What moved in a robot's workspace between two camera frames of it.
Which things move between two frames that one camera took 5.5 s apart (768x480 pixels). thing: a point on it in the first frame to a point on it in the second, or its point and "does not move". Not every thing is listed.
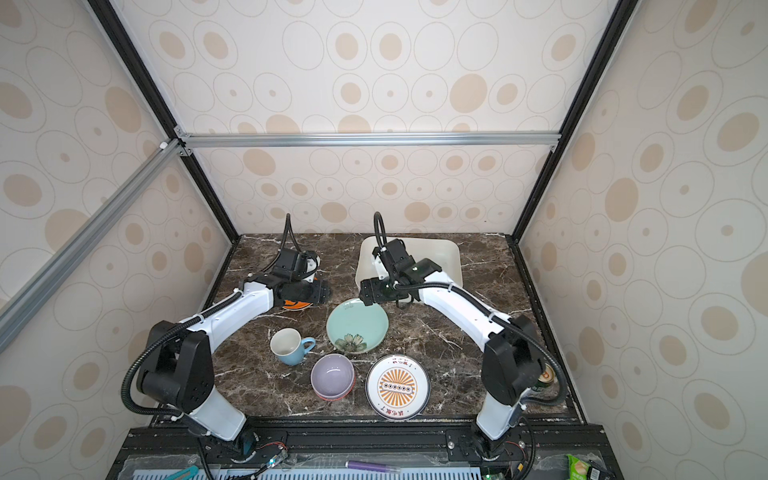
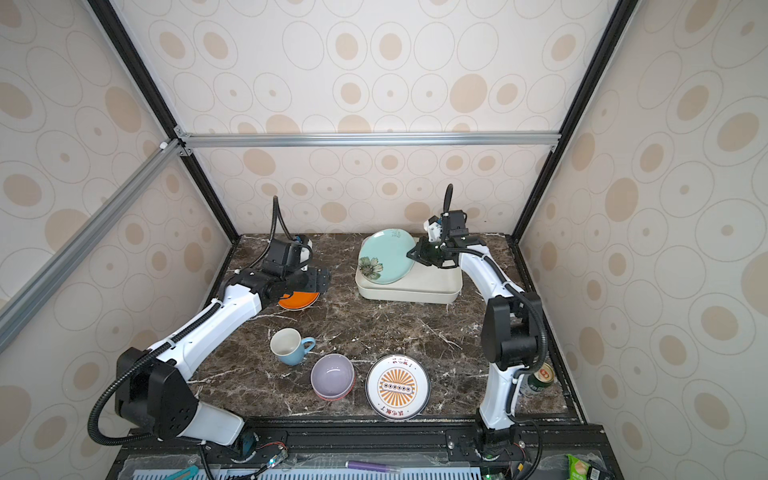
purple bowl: [332, 377] does not move
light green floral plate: [354, 327] to [383, 256]
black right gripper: [371, 287] to [420, 252]
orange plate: [290, 305] does not move
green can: [545, 379] does not move
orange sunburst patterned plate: [397, 387] does not move
